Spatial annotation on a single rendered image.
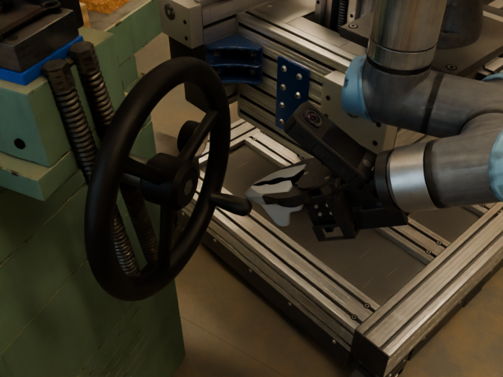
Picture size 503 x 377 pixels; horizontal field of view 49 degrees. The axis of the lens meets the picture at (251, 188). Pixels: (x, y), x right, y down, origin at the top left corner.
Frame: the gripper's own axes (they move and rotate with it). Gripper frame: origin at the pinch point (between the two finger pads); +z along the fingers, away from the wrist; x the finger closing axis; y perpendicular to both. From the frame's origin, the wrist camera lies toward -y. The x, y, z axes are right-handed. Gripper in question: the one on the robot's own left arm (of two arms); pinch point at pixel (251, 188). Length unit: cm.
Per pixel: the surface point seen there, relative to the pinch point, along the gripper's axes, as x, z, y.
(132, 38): 9.2, 14.5, -22.7
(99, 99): -11.9, 2.5, -20.6
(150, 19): 14.4, 14.1, -23.6
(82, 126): -15.6, 2.8, -19.3
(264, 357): 22, 42, 61
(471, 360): 44, 1, 84
